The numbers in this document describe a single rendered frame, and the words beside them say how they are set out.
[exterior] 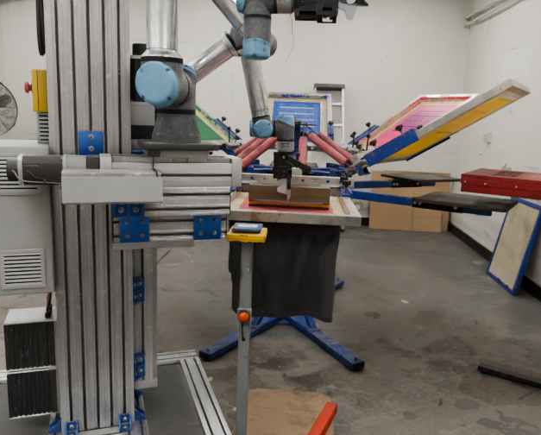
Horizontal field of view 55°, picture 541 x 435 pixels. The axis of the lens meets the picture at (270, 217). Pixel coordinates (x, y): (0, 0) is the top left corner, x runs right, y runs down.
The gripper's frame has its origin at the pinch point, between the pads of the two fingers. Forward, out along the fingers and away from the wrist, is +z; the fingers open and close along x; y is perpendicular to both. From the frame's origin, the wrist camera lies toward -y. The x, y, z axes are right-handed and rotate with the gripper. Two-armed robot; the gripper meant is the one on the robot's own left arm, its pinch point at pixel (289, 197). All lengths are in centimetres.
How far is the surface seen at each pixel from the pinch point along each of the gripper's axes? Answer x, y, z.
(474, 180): -33, -90, -5
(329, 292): 23.5, -17.3, 35.2
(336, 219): 32.7, -18.3, 3.2
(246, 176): -49, 24, -3
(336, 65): -440, -47, -98
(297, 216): 32.6, -3.7, 2.2
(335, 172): -88, -26, -2
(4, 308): -96, 193, 95
